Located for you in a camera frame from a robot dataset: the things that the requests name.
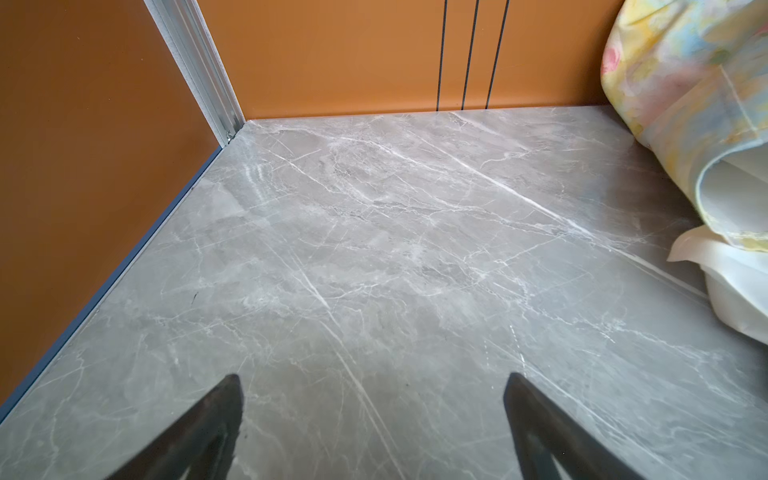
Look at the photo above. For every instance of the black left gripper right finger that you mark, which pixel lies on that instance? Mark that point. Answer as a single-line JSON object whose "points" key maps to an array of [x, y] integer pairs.
{"points": [[549, 442]]}

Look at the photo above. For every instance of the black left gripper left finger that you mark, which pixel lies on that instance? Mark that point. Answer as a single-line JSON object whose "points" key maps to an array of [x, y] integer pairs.
{"points": [[198, 445]]}

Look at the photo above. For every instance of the white cloth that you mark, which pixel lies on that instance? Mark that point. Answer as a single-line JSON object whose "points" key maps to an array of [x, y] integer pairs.
{"points": [[732, 276]]}

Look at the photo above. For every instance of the pastel floral cloth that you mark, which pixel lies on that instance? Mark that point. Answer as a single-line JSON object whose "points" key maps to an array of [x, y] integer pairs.
{"points": [[689, 79]]}

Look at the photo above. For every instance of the aluminium corner post left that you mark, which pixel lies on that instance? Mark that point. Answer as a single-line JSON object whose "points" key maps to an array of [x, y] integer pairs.
{"points": [[184, 30]]}

